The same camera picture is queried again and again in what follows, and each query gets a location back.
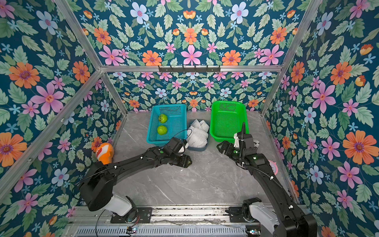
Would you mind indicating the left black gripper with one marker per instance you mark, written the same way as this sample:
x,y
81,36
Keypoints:
x,y
184,162

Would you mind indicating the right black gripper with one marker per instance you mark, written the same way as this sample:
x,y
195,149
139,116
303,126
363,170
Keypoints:
x,y
226,148

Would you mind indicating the white foam net sleeve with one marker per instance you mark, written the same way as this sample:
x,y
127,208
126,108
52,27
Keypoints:
x,y
197,133

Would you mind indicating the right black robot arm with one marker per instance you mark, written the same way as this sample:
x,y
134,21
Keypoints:
x,y
286,218

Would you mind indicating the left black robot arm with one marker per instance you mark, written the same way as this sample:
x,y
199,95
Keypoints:
x,y
96,189

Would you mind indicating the green custard apple middle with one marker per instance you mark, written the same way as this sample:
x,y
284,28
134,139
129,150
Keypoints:
x,y
162,130

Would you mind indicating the green custard apple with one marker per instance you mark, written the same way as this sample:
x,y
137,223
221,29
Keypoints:
x,y
163,118
162,130

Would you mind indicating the grey foam net tray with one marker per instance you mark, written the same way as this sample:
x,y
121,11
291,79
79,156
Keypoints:
x,y
197,149

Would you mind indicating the green custard apple back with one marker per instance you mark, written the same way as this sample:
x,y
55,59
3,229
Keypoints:
x,y
163,118

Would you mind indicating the white foam net back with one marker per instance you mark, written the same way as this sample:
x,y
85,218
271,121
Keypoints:
x,y
200,124

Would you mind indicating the teal plastic basket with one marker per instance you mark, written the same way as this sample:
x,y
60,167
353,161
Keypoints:
x,y
176,124

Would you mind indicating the green plastic basket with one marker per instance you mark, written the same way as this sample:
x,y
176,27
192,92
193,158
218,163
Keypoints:
x,y
227,118

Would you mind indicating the pink alarm clock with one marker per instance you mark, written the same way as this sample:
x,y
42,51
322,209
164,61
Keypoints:
x,y
274,167

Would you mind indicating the orange clownfish plush toy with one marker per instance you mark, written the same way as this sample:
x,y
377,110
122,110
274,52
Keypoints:
x,y
105,153

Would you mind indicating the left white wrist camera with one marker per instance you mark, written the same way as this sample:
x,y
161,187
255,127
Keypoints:
x,y
184,146

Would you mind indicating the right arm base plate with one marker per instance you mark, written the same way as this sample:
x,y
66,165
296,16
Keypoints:
x,y
239,214

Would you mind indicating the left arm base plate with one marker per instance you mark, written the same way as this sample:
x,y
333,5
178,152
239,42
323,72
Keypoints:
x,y
135,215

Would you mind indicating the black hook rail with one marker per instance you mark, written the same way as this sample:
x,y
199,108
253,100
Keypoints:
x,y
188,69

